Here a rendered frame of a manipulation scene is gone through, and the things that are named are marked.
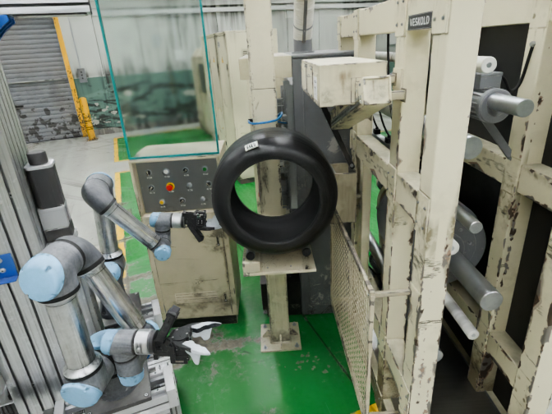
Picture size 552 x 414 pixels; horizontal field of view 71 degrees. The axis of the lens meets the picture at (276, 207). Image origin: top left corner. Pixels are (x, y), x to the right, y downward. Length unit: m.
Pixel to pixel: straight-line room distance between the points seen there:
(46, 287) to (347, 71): 1.15
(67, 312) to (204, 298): 1.64
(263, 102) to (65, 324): 1.35
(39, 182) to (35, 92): 9.62
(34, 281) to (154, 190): 1.44
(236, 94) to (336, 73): 4.04
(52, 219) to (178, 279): 1.36
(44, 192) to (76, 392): 0.66
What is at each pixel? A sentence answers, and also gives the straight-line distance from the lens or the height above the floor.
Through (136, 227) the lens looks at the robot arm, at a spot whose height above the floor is 1.14.
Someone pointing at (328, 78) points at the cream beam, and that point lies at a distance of 1.44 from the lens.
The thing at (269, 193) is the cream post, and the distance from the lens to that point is 2.18.
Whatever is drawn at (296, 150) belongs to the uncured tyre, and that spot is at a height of 1.43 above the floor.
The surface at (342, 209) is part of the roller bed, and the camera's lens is 2.19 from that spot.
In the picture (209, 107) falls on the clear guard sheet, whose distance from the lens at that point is 2.34.
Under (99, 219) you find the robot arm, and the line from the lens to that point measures 1.97.
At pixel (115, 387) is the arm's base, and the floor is 0.77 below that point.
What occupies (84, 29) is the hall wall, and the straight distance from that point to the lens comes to 10.92.
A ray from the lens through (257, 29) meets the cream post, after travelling 2.04.
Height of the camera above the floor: 1.85
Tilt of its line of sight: 23 degrees down
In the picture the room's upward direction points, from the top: 4 degrees counter-clockwise
